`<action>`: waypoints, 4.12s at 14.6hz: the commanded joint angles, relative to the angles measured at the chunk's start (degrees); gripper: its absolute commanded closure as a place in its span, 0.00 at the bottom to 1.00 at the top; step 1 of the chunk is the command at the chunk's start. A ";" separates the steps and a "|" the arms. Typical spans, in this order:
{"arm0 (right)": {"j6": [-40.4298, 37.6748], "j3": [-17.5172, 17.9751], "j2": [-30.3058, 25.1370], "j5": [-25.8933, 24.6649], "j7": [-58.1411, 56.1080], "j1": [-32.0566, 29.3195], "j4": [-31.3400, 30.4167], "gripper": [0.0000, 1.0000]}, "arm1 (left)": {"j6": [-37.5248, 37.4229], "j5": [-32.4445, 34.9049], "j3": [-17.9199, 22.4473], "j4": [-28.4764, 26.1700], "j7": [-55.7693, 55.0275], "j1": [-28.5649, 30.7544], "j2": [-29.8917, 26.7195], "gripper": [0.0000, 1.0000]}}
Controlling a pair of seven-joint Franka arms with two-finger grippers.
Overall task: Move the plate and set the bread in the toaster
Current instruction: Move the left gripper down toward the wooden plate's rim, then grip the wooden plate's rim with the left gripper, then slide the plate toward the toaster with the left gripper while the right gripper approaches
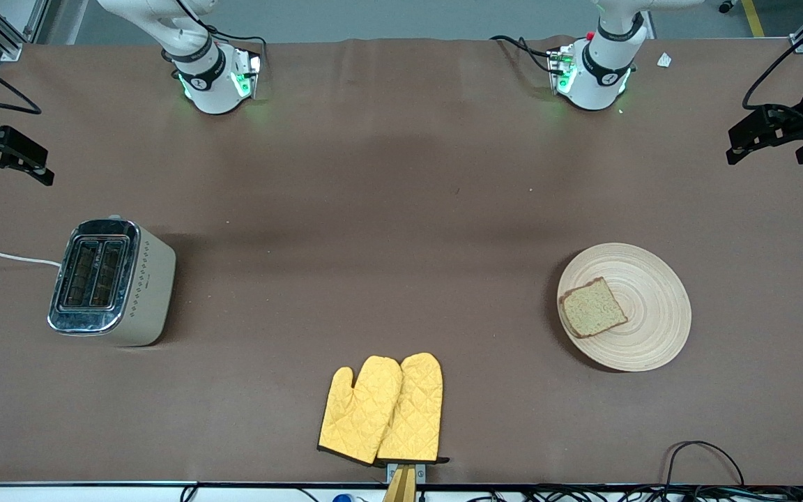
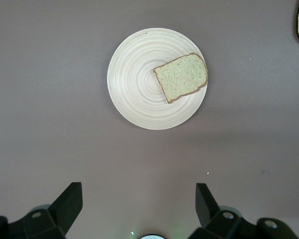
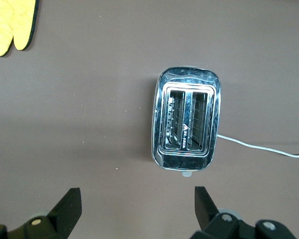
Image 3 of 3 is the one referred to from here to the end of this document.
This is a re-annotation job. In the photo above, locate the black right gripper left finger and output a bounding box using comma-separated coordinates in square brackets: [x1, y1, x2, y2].
[0, 188, 82, 239]

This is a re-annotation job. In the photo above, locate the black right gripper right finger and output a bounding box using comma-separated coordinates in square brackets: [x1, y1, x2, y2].
[189, 186, 298, 239]

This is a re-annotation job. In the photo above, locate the cream and chrome toaster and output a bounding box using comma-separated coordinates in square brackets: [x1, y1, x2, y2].
[150, 66, 222, 178]

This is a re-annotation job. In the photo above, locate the yellow quilted oven mitt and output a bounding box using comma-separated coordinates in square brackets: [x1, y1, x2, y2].
[0, 0, 40, 57]

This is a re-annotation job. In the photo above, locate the white toaster power cord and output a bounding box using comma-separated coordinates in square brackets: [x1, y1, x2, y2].
[217, 133, 299, 159]

